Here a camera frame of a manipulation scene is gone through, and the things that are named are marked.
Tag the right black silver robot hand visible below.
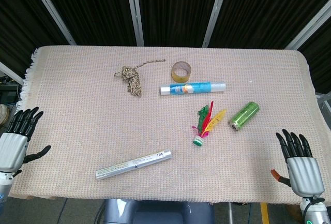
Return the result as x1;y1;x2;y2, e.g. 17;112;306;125
270;128;325;198

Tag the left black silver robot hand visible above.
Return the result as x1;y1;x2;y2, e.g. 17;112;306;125
0;107;52;173

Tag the colourful feather shuttlecock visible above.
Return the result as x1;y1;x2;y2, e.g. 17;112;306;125
191;100;227;148

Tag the green drink can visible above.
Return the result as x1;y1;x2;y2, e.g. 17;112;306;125
228;101;260;132

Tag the silver foil roll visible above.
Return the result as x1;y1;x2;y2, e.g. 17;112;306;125
95;150;172;181

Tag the cling film roll blue label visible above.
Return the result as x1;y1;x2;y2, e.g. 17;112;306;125
159;81;227;97

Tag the beige woven tablecloth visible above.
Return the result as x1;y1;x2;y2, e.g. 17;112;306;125
8;45;331;206

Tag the grey robot torso base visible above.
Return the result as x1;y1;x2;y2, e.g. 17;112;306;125
102;199;216;224

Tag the clear packing tape roll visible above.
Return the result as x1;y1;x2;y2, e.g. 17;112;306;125
171;61;192;84

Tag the white metal frame post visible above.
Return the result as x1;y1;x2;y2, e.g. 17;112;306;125
285;0;331;51
202;0;232;48
0;62;25;86
25;0;77;46
125;0;145;47

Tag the brown braided rope bundle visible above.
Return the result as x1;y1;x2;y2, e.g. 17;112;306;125
114;58;166;97

